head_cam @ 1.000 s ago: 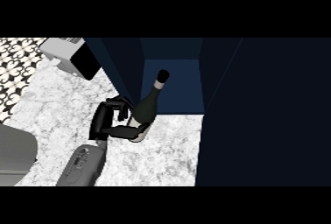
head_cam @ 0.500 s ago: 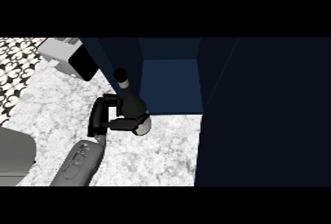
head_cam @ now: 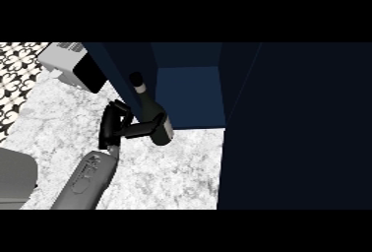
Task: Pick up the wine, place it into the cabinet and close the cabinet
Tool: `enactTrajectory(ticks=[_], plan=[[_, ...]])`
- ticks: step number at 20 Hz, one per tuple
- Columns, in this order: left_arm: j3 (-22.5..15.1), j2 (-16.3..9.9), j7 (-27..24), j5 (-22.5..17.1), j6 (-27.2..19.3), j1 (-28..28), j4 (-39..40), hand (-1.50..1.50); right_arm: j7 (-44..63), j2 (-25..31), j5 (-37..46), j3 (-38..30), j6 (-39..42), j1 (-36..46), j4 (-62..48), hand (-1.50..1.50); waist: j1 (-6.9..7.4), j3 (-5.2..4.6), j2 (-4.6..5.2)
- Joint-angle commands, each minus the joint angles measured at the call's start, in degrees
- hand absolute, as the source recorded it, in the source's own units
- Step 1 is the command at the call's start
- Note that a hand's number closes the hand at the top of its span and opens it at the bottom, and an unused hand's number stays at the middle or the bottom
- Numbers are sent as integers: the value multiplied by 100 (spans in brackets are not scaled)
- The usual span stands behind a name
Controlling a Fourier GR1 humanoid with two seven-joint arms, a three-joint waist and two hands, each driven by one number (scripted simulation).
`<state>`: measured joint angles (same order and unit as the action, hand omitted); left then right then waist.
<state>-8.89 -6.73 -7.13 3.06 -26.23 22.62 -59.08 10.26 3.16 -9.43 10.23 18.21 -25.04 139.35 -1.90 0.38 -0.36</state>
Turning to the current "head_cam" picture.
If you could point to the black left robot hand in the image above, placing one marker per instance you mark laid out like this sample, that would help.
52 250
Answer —
111 128

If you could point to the dark wine bottle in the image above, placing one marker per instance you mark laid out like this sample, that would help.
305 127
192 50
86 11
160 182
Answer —
148 105

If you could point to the dark blue cabinet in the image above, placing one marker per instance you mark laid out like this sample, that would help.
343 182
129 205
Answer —
189 95

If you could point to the dark blue cabinet door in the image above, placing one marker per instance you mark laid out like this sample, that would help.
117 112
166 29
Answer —
300 131

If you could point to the grey and black appliance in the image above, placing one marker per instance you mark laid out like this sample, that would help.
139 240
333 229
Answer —
61 62

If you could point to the grey rounded appliance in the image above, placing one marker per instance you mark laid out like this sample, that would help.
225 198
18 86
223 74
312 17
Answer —
15 177

